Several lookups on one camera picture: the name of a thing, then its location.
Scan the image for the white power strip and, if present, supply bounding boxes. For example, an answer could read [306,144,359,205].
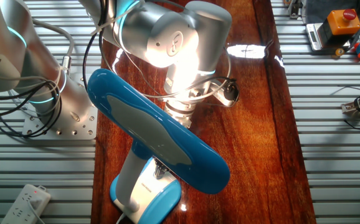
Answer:
[0,183,52,224]

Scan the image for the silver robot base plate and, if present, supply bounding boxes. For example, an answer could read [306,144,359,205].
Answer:
[22,73,99,140]

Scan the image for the silver digital scale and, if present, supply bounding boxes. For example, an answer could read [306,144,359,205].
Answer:
[305,22,354,52]

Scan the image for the wrist camera with grey bracket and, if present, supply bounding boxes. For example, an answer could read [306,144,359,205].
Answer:
[209,78,240,108]

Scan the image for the orange emergency stop box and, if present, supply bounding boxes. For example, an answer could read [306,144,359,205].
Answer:
[316,8,360,48]

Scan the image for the metal camera clamp mount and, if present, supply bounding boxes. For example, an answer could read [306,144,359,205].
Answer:
[341,91,360,114]

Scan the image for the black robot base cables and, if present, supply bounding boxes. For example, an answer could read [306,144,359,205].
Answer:
[0,79,64,139]

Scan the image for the white lamp power cord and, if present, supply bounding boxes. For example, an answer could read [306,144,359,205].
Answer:
[26,197,127,224]

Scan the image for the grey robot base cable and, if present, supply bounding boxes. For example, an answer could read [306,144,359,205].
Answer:
[32,18,75,77]

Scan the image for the wood grain table cover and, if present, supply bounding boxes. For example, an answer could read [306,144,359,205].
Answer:
[91,0,317,224]

